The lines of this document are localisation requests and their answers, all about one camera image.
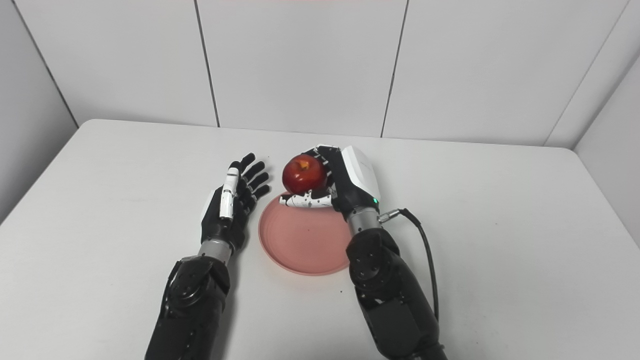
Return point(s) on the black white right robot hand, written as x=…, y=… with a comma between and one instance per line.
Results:
x=355, y=180

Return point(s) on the red apple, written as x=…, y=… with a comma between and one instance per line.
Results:
x=304, y=175

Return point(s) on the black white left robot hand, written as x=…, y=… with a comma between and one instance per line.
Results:
x=215, y=227

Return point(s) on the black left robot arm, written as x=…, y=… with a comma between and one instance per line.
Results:
x=192, y=310

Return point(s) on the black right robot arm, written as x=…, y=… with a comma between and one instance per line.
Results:
x=390, y=300

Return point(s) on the pink round plate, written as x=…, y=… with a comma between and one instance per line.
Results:
x=305, y=240

